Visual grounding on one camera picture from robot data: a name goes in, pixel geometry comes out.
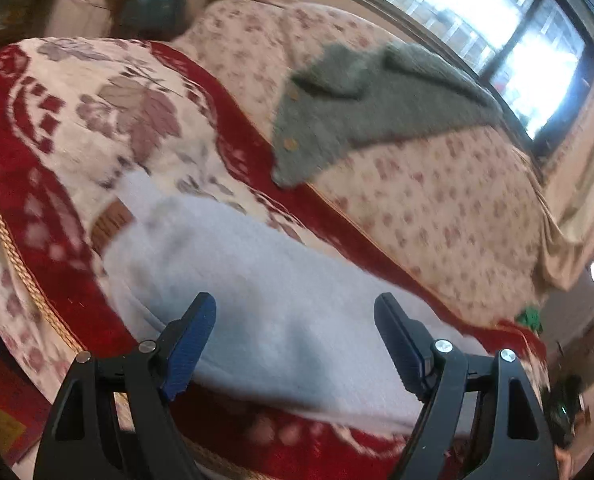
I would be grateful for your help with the light blue fleece pants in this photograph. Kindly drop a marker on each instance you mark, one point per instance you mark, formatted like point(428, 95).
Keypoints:
point(287, 305)

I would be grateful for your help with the red and white floral blanket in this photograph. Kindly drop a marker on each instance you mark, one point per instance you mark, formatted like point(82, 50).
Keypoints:
point(77, 160)

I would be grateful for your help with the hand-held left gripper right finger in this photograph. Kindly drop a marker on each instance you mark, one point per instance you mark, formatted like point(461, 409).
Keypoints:
point(402, 350)

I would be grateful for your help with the green fleece jacket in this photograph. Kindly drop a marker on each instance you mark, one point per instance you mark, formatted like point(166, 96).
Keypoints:
point(367, 105)

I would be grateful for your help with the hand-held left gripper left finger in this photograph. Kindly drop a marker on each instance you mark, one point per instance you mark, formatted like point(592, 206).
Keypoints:
point(189, 350)

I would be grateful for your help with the beige curtain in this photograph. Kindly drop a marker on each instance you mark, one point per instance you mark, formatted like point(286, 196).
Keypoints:
point(582, 185)

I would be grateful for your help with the window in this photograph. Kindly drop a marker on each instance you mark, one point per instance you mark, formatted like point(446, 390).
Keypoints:
point(477, 15)

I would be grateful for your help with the beige small-flowered quilt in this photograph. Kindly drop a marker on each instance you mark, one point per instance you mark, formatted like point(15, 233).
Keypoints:
point(427, 200)

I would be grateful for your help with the colourful floor mat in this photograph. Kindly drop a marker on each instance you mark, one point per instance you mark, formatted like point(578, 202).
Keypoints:
point(2, 400)

